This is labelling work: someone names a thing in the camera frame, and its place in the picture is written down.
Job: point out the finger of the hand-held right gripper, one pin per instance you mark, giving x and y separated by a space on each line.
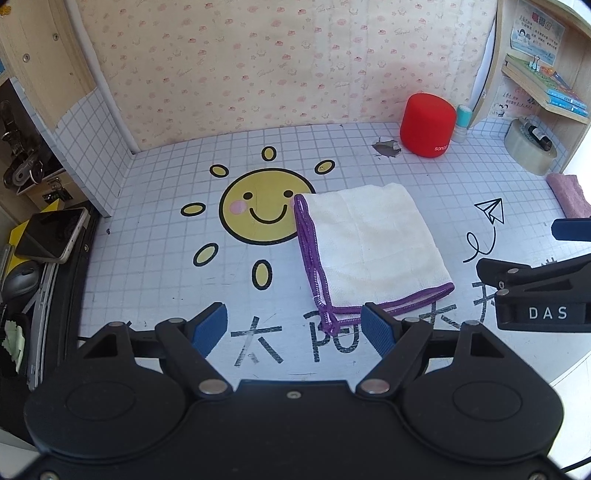
508 274
572 229

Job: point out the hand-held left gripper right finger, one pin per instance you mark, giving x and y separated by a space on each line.
376 330

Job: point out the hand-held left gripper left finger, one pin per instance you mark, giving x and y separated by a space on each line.
210 328

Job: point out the white towel with purple trim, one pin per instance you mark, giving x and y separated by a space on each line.
374 240

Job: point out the pink cloth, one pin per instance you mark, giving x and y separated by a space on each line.
570 191

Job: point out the clear tape roll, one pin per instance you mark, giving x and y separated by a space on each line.
526 158

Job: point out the small dark bottle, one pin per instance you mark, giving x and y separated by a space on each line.
538 136

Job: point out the blue book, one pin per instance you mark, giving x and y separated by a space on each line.
565 96
570 107

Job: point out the black flat device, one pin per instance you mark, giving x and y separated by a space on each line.
74 286

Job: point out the wooden shelf unit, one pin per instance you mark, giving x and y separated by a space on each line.
531 90

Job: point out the small teal-capped bottle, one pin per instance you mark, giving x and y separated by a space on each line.
462 121

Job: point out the colourful-cover book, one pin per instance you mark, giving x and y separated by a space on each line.
540 76

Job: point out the silver flat device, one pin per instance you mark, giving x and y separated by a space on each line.
41 323

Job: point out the red cylindrical speaker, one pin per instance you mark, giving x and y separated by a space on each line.
427 122

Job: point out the smartphone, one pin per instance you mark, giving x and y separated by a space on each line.
51 233

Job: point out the grey computer mouse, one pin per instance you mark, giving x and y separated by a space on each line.
21 279

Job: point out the pale green cloth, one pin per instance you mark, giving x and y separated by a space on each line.
14 344

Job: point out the yellow flat item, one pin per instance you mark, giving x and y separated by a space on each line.
16 240

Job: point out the metal hardware pieces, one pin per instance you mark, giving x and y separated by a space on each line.
18 161

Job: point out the white corner trim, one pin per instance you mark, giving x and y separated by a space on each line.
106 78

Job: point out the wooden cabinet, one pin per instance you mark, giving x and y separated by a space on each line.
41 55

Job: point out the cartoon wall sticker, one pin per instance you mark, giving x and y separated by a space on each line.
512 104

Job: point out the light blue wall poster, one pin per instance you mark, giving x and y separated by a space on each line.
538 32

